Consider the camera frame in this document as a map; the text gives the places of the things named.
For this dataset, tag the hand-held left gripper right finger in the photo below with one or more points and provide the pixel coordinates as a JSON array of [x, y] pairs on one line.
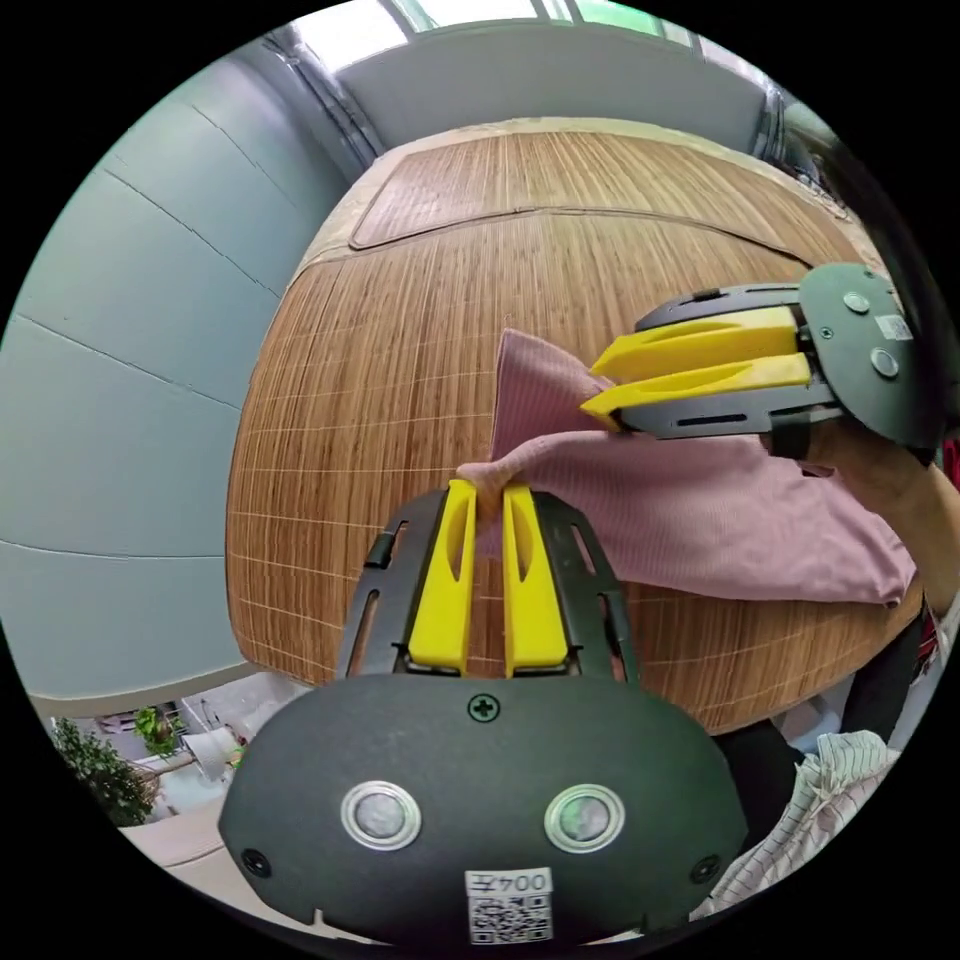
[[534, 615]]

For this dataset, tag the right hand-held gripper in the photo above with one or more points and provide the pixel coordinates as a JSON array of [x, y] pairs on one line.
[[862, 337]]

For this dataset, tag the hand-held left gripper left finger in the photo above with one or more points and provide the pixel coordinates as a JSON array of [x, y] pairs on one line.
[[444, 600]]

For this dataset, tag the pink pants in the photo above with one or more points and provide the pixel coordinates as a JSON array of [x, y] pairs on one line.
[[712, 510]]

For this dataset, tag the person's right forearm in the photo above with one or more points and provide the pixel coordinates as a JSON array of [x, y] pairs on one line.
[[941, 540]]

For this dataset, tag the person's right hand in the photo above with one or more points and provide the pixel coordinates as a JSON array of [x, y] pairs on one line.
[[870, 472]]

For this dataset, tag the pile of clothes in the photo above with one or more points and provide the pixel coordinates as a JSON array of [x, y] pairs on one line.
[[810, 832]]

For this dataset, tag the person's body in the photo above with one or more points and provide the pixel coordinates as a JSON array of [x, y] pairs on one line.
[[877, 690]]

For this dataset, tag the green leafy plant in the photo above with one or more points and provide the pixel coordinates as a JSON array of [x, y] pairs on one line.
[[105, 780]]

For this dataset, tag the window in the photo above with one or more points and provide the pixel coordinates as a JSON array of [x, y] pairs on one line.
[[480, 11]]

